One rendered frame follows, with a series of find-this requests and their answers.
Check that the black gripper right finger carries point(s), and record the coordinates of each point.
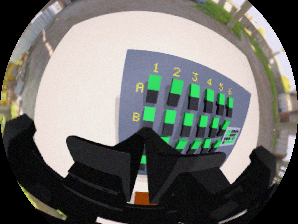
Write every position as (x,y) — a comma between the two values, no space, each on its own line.
(164,164)

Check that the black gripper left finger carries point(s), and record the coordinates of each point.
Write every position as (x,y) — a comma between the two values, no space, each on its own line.
(122,160)

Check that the blue-grey switch panel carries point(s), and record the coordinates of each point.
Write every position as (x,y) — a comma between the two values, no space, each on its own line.
(193,108)

